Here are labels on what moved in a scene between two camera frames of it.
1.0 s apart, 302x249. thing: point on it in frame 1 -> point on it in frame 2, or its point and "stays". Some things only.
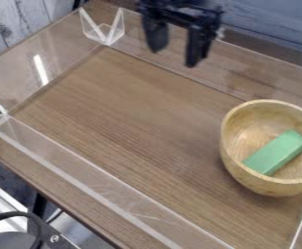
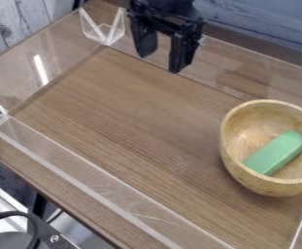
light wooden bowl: (251, 125) stays
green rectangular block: (278, 154) stays
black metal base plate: (54, 239) stays
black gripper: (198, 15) -> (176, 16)
